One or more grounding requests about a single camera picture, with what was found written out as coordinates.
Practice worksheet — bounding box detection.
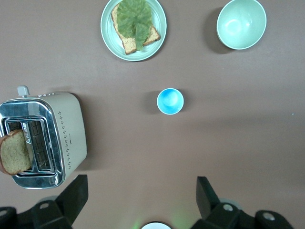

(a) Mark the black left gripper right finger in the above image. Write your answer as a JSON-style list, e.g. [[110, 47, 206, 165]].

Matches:
[[193, 176, 257, 229]]

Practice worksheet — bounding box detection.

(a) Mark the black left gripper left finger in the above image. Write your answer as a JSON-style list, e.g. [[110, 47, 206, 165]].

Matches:
[[30, 174, 89, 229]]

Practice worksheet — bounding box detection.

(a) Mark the light blue plastic cup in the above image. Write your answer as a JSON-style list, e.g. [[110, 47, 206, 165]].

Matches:
[[156, 88, 184, 115]]

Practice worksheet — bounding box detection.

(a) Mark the thick brown bread slice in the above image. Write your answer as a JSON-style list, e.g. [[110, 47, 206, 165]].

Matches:
[[0, 129, 34, 176]]

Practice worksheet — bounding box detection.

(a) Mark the beige and chrome toaster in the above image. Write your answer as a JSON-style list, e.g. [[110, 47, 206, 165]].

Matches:
[[0, 85, 88, 190]]

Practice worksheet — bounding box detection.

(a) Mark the brown tablecloth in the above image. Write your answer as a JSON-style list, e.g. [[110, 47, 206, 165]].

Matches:
[[0, 0, 305, 229]]

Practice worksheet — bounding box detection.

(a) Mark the brown toast slice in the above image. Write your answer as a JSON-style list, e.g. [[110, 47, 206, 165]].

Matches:
[[111, 2, 161, 55]]

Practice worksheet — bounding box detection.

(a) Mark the pale green round plate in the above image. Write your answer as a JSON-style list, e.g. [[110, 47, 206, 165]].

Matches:
[[100, 0, 167, 62]]

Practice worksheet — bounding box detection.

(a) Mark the pale green bowl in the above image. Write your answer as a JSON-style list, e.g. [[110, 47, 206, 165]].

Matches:
[[216, 0, 267, 50]]

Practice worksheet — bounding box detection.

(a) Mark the green lettuce leaf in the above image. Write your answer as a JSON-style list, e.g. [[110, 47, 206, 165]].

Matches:
[[116, 0, 153, 52]]

